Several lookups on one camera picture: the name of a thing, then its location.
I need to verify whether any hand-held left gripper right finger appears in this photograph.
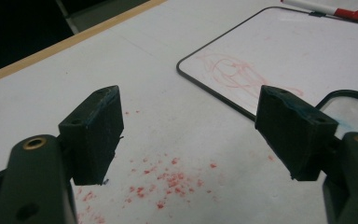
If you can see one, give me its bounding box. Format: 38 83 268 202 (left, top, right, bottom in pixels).
255 84 339 182

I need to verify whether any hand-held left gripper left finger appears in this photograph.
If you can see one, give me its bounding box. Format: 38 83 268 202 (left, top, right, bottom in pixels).
58 85 125 186

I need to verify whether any white paddle whiteboard black rim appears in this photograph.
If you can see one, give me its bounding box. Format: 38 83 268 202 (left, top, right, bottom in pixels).
176 5 358 122

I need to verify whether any large white table sheet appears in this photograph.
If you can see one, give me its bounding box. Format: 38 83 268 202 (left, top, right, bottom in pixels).
0 0 358 224

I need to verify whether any wooden table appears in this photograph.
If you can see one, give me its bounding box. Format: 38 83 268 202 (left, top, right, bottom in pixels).
0 0 167 88

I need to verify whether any white marker with red cap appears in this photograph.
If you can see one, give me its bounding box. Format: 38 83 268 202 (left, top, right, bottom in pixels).
281 0 358 23

